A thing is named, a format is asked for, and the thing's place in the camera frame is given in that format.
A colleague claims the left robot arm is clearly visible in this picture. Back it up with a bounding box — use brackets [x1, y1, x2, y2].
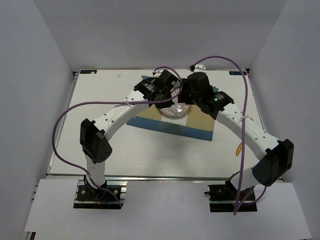
[80, 70, 180, 200]

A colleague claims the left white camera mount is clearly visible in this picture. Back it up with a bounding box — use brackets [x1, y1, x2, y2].
[152, 70, 163, 78]

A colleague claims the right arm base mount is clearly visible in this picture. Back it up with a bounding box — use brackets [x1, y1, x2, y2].
[204, 180, 258, 213]

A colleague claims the blue beige checked placemat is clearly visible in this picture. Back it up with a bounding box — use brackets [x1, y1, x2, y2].
[127, 105, 215, 141]

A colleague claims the gold knife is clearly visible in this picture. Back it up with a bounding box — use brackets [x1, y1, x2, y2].
[235, 143, 243, 157]

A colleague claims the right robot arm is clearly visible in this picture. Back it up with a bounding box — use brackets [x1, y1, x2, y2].
[178, 72, 294, 200]

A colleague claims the floral patterned ceramic plate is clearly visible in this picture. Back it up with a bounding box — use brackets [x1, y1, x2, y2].
[157, 97, 191, 118]

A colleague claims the blue corner sticker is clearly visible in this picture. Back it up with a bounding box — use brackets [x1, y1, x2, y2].
[79, 69, 97, 75]
[229, 71, 247, 76]

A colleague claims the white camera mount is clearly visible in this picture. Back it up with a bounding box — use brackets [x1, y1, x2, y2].
[152, 70, 163, 78]
[189, 64, 207, 72]

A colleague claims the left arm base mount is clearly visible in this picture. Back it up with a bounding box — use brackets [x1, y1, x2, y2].
[73, 181, 127, 210]

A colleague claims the right blue corner sticker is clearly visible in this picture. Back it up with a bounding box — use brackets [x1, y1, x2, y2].
[229, 71, 247, 76]

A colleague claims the clear drinking glass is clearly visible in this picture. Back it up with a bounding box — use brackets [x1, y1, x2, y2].
[168, 103, 185, 117]

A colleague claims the aluminium table edge rail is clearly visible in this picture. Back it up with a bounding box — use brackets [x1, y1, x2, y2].
[47, 173, 285, 183]

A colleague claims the left blue corner sticker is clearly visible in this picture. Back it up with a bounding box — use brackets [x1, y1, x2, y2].
[79, 69, 97, 75]

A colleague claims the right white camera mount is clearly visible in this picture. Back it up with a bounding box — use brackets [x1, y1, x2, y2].
[189, 64, 207, 72]

